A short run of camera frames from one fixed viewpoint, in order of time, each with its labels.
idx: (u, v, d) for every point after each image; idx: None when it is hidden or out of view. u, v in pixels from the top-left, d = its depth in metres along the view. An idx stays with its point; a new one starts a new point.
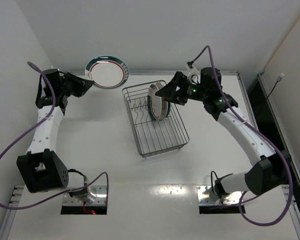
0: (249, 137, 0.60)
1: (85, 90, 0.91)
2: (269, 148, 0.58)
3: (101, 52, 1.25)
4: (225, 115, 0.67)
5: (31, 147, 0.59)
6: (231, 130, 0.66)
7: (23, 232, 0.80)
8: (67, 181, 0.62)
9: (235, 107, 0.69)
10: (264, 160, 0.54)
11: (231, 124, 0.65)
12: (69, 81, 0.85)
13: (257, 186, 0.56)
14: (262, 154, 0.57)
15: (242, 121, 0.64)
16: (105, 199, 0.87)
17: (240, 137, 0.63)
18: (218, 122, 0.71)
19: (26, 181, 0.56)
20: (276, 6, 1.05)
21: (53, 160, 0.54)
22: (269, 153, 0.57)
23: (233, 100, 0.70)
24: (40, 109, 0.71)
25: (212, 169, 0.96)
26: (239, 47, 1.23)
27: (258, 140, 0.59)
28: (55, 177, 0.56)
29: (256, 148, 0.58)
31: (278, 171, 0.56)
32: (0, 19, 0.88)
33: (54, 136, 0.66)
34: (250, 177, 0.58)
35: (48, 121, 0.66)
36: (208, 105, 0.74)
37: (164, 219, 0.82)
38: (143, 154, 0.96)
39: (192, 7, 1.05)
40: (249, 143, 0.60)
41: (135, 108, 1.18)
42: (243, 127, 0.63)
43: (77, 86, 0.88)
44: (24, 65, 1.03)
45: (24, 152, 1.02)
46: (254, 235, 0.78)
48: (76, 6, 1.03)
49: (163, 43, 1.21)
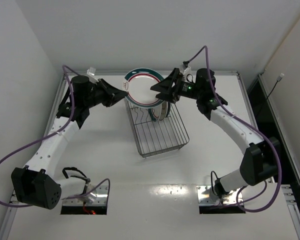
0: (238, 128, 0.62)
1: (114, 102, 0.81)
2: (257, 136, 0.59)
3: (101, 52, 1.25)
4: (215, 113, 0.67)
5: (31, 162, 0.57)
6: (223, 125, 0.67)
7: (23, 232, 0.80)
8: (58, 200, 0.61)
9: (226, 105, 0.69)
10: (254, 146, 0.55)
11: (221, 119, 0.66)
12: (99, 91, 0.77)
13: (250, 175, 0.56)
14: (251, 141, 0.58)
15: (231, 115, 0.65)
16: (106, 199, 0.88)
17: (231, 130, 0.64)
18: (211, 120, 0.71)
19: (17, 192, 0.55)
20: (276, 6, 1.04)
21: (45, 187, 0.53)
22: (259, 141, 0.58)
23: (223, 99, 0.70)
24: (58, 118, 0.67)
25: (212, 169, 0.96)
26: (239, 47, 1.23)
27: (247, 130, 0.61)
28: (43, 201, 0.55)
29: (246, 138, 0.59)
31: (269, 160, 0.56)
32: (0, 20, 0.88)
33: (59, 153, 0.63)
34: (244, 168, 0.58)
35: (58, 136, 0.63)
36: (201, 106, 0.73)
37: (164, 219, 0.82)
38: (143, 154, 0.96)
39: (192, 7, 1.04)
40: (239, 134, 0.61)
41: (135, 108, 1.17)
42: (233, 121, 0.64)
43: (106, 97, 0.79)
44: (24, 65, 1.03)
45: (24, 153, 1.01)
46: (254, 235, 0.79)
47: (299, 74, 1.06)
48: (77, 6, 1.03)
49: (163, 43, 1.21)
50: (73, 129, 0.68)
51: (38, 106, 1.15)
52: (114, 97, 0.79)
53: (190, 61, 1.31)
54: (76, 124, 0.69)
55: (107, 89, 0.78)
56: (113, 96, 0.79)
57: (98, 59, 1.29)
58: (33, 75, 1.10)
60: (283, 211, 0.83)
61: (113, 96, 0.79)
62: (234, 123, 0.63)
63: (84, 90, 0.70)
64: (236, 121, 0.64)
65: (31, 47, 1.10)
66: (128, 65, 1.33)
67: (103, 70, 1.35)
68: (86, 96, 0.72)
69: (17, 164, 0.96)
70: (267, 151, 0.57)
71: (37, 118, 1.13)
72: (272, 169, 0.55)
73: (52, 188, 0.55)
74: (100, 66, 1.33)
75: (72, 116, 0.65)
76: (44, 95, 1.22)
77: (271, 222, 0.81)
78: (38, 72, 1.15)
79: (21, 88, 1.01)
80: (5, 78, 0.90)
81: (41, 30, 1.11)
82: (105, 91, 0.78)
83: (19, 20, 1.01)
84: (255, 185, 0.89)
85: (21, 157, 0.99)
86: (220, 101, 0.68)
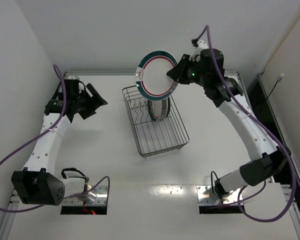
0: (252, 131, 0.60)
1: (95, 109, 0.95)
2: (271, 145, 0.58)
3: (101, 51, 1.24)
4: (229, 105, 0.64)
5: (29, 163, 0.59)
6: (234, 121, 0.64)
7: (23, 232, 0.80)
8: (63, 196, 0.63)
9: (239, 95, 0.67)
10: (267, 158, 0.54)
11: (234, 115, 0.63)
12: (84, 98, 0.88)
13: (252, 178, 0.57)
14: (264, 151, 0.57)
15: (247, 114, 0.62)
16: (105, 199, 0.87)
17: (242, 129, 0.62)
18: (219, 108, 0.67)
19: (20, 195, 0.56)
20: (276, 6, 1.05)
21: (48, 183, 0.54)
22: (271, 150, 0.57)
23: (236, 86, 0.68)
24: (47, 115, 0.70)
25: (212, 169, 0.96)
26: (239, 47, 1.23)
27: (261, 136, 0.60)
28: (49, 198, 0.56)
29: (259, 144, 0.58)
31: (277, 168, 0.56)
32: None
33: (55, 150, 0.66)
34: (248, 170, 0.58)
35: (51, 133, 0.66)
36: (208, 89, 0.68)
37: (164, 219, 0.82)
38: (143, 154, 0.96)
39: (191, 7, 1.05)
40: (252, 138, 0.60)
41: (135, 108, 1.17)
42: (248, 121, 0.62)
43: (90, 104, 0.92)
44: (24, 65, 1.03)
45: (24, 153, 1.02)
46: (254, 235, 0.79)
47: (298, 74, 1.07)
48: (77, 5, 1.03)
49: (162, 42, 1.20)
50: (64, 124, 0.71)
51: (37, 106, 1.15)
52: (98, 105, 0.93)
53: None
54: (67, 118, 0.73)
55: (93, 98, 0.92)
56: (98, 104, 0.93)
57: (98, 59, 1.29)
58: (32, 74, 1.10)
60: (284, 212, 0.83)
61: (97, 104, 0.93)
62: (248, 124, 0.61)
63: (75, 89, 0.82)
64: (249, 122, 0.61)
65: (31, 47, 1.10)
66: (127, 65, 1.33)
67: (103, 70, 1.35)
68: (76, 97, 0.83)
69: (16, 164, 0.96)
70: (279, 160, 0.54)
71: (36, 118, 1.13)
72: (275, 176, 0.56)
73: (55, 185, 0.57)
74: (99, 66, 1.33)
75: (64, 112, 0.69)
76: (44, 95, 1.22)
77: (271, 221, 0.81)
78: (37, 72, 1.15)
79: (20, 88, 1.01)
80: (5, 78, 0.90)
81: (41, 29, 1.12)
82: (91, 99, 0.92)
83: (19, 19, 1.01)
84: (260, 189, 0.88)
85: (20, 157, 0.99)
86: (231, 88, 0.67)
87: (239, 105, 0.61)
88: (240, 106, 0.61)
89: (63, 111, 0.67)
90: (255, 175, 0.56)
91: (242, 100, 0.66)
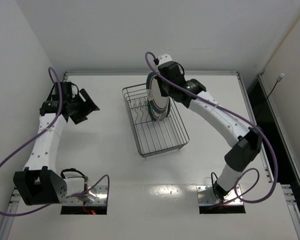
0: (224, 120, 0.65)
1: (88, 114, 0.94)
2: (242, 127, 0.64)
3: (100, 51, 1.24)
4: (196, 102, 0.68)
5: (30, 163, 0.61)
6: (205, 115, 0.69)
7: (23, 232, 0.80)
8: (65, 194, 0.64)
9: (203, 92, 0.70)
10: (242, 140, 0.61)
11: (204, 110, 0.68)
12: (78, 102, 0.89)
13: (237, 163, 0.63)
14: (239, 134, 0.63)
15: (214, 105, 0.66)
16: (105, 199, 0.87)
17: (214, 120, 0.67)
18: (190, 108, 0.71)
19: (23, 195, 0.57)
20: (275, 6, 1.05)
21: (51, 181, 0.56)
22: (244, 132, 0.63)
23: (199, 84, 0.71)
24: (42, 116, 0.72)
25: (212, 169, 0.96)
26: (239, 47, 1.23)
27: (232, 122, 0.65)
28: (53, 197, 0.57)
29: (233, 130, 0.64)
31: (253, 146, 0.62)
32: None
33: (54, 149, 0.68)
34: (230, 157, 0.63)
35: (48, 132, 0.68)
36: (176, 95, 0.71)
37: (164, 219, 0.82)
38: (143, 154, 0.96)
39: (191, 7, 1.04)
40: (225, 126, 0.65)
41: (135, 108, 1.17)
42: (216, 112, 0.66)
43: (83, 109, 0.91)
44: (23, 65, 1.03)
45: (23, 153, 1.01)
46: (255, 235, 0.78)
47: (298, 74, 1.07)
48: (76, 5, 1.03)
49: (162, 42, 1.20)
50: (60, 124, 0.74)
51: (37, 106, 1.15)
52: (91, 109, 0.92)
53: (190, 60, 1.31)
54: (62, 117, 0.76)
55: (86, 102, 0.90)
56: (91, 108, 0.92)
57: (98, 59, 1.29)
58: (32, 74, 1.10)
60: (284, 212, 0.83)
61: (91, 109, 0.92)
62: (218, 114, 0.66)
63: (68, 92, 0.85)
64: (218, 111, 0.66)
65: (31, 47, 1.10)
66: (127, 65, 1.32)
67: (103, 70, 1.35)
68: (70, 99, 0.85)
69: (16, 164, 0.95)
70: (252, 138, 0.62)
71: (36, 118, 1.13)
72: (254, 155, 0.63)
73: (58, 183, 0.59)
74: (99, 65, 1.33)
75: (59, 111, 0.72)
76: (44, 95, 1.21)
77: (271, 221, 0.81)
78: (37, 72, 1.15)
79: (20, 88, 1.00)
80: (4, 78, 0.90)
81: (40, 29, 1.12)
82: (84, 104, 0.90)
83: (18, 20, 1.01)
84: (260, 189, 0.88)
85: (20, 157, 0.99)
86: (195, 88, 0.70)
87: (205, 100, 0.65)
88: (206, 101, 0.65)
89: (59, 110, 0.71)
90: (238, 159, 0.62)
91: (208, 94, 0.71)
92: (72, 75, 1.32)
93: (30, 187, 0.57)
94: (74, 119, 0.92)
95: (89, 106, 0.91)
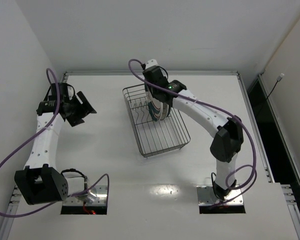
0: (203, 113, 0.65)
1: (85, 116, 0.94)
2: (222, 118, 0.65)
3: (100, 52, 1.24)
4: (177, 100, 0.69)
5: (31, 161, 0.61)
6: (187, 111, 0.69)
7: (23, 232, 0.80)
8: (66, 192, 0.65)
9: (184, 90, 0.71)
10: (222, 129, 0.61)
11: (185, 106, 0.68)
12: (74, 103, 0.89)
13: (222, 153, 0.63)
14: (218, 124, 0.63)
15: (193, 101, 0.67)
16: (106, 199, 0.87)
17: (196, 115, 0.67)
18: (173, 107, 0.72)
19: (25, 194, 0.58)
20: (275, 7, 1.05)
21: (53, 178, 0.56)
22: (224, 123, 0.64)
23: (181, 84, 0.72)
24: (40, 116, 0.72)
25: (212, 169, 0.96)
26: (238, 47, 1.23)
27: (212, 114, 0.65)
28: (54, 193, 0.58)
29: (213, 121, 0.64)
31: (235, 135, 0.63)
32: None
33: (54, 146, 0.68)
34: (215, 148, 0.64)
35: (47, 131, 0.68)
36: (160, 96, 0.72)
37: (164, 219, 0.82)
38: (144, 154, 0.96)
39: (191, 7, 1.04)
40: (205, 118, 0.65)
41: (136, 108, 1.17)
42: (197, 106, 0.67)
43: (80, 111, 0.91)
44: (24, 65, 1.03)
45: (23, 153, 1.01)
46: (255, 235, 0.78)
47: (298, 74, 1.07)
48: (76, 5, 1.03)
49: (163, 42, 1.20)
50: (58, 122, 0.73)
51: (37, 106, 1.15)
52: (88, 112, 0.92)
53: (191, 60, 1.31)
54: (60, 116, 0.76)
55: (83, 105, 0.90)
56: (88, 111, 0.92)
57: (98, 59, 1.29)
58: (32, 74, 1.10)
60: (284, 212, 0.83)
61: (87, 111, 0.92)
62: (197, 109, 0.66)
63: (65, 93, 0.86)
64: (198, 106, 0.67)
65: (31, 47, 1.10)
66: (128, 64, 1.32)
67: (104, 70, 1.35)
68: (66, 100, 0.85)
69: (16, 164, 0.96)
70: (233, 127, 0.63)
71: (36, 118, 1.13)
72: (238, 143, 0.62)
73: (59, 180, 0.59)
74: (99, 65, 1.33)
75: (57, 110, 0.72)
76: (44, 95, 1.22)
77: (271, 221, 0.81)
78: (37, 72, 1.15)
79: (20, 87, 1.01)
80: (4, 78, 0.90)
81: (40, 29, 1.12)
82: (81, 106, 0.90)
83: (18, 19, 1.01)
84: (260, 188, 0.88)
85: (20, 157, 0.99)
86: (178, 87, 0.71)
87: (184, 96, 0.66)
88: (184, 97, 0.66)
89: (57, 109, 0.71)
90: (221, 149, 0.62)
91: (189, 92, 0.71)
92: (72, 75, 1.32)
93: (31, 185, 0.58)
94: (71, 121, 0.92)
95: (85, 108, 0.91)
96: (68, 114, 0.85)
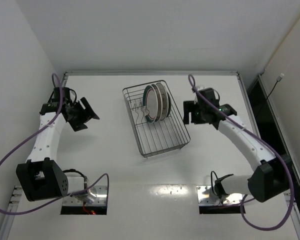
0: (248, 142, 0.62)
1: (87, 121, 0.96)
2: (268, 152, 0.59)
3: (100, 51, 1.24)
4: (224, 123, 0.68)
5: (32, 155, 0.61)
6: (231, 136, 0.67)
7: (23, 232, 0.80)
8: (67, 189, 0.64)
9: (234, 115, 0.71)
10: (265, 164, 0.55)
11: (230, 131, 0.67)
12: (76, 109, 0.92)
13: (260, 191, 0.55)
14: (263, 158, 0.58)
15: (241, 127, 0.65)
16: (106, 199, 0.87)
17: (240, 142, 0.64)
18: (218, 130, 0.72)
19: (25, 189, 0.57)
20: (275, 7, 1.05)
21: (54, 171, 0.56)
22: (270, 158, 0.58)
23: (232, 108, 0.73)
24: (43, 115, 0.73)
25: (212, 169, 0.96)
26: (238, 47, 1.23)
27: (258, 145, 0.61)
28: (55, 187, 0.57)
29: (257, 153, 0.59)
31: (280, 177, 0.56)
32: None
33: (55, 143, 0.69)
34: (252, 184, 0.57)
35: (49, 128, 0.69)
36: (208, 115, 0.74)
37: (164, 219, 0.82)
38: (144, 154, 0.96)
39: (191, 6, 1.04)
40: (249, 148, 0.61)
41: (135, 108, 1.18)
42: (244, 134, 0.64)
43: (82, 115, 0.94)
44: (24, 66, 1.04)
45: (23, 153, 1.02)
46: (255, 236, 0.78)
47: (298, 75, 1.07)
48: (76, 4, 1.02)
49: (163, 43, 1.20)
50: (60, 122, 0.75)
51: (37, 105, 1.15)
52: (90, 116, 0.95)
53: (191, 61, 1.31)
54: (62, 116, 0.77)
55: (85, 110, 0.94)
56: (89, 115, 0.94)
57: (97, 59, 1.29)
58: (32, 74, 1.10)
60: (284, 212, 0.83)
61: (89, 116, 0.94)
62: (244, 136, 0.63)
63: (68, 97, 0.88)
64: (245, 134, 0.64)
65: (31, 47, 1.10)
66: (127, 64, 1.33)
67: (103, 70, 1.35)
68: (69, 103, 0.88)
69: (16, 164, 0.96)
70: (279, 167, 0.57)
71: (36, 118, 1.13)
72: (281, 186, 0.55)
73: (60, 175, 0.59)
74: (99, 65, 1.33)
75: (59, 110, 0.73)
76: (44, 94, 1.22)
77: (271, 221, 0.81)
78: (37, 73, 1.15)
79: (20, 88, 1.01)
80: (4, 78, 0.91)
81: (40, 29, 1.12)
82: (83, 111, 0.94)
83: (19, 20, 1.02)
84: None
85: (20, 157, 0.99)
86: (229, 111, 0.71)
87: (232, 121, 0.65)
88: (232, 121, 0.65)
89: (59, 108, 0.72)
90: (261, 188, 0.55)
91: (238, 119, 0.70)
92: (72, 75, 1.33)
93: (31, 179, 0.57)
94: (73, 125, 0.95)
95: (87, 114, 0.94)
96: (70, 117, 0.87)
